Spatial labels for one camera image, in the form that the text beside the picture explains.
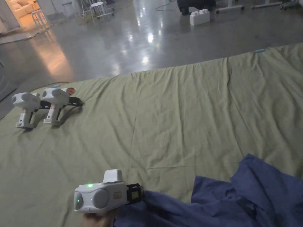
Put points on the small orange red object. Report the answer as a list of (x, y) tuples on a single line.
[(71, 90)]

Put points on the spare hand-held gripper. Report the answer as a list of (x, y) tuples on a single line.
[(56, 99), (24, 104)]

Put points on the black bulky object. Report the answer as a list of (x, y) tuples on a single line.
[(195, 6)]

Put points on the person's left hand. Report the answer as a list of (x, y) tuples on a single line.
[(98, 220)]

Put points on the bed with pale green sheet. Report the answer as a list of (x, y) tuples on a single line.
[(165, 113)]

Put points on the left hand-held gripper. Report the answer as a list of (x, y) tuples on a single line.
[(101, 197)]

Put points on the dark blue shirt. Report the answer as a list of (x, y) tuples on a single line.
[(225, 201)]

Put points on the white block-shaped box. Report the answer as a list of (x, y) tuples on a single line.
[(199, 17)]

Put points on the pale sofa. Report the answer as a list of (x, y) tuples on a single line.
[(23, 8)]

